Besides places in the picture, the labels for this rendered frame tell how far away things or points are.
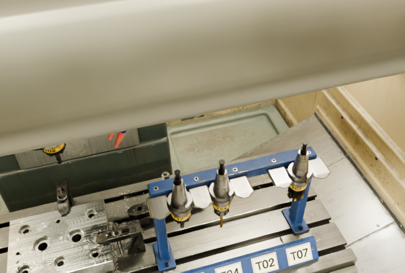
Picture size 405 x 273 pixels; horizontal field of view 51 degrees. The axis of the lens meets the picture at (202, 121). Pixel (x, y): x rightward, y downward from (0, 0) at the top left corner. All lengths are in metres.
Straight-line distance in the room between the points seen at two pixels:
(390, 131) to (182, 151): 1.01
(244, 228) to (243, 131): 0.87
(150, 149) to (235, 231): 0.54
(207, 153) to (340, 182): 0.69
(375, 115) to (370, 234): 0.41
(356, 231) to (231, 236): 0.46
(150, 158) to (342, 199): 0.78
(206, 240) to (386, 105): 0.73
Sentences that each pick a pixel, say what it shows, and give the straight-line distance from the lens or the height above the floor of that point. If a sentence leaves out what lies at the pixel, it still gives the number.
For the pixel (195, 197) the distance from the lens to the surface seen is 1.10.
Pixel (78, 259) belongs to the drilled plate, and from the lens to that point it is 1.32.
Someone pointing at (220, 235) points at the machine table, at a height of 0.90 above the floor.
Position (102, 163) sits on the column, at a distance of 1.77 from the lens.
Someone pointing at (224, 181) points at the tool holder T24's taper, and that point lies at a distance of 1.05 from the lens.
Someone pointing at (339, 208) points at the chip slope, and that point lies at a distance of 1.66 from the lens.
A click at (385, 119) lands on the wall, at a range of 1.52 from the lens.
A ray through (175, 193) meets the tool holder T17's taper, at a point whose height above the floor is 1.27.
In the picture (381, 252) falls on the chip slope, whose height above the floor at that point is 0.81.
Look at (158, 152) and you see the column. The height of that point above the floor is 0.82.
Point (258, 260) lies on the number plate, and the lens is 1.31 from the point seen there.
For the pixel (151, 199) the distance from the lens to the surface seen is 1.10.
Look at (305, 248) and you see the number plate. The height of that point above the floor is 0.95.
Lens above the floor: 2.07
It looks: 41 degrees down
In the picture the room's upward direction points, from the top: 2 degrees counter-clockwise
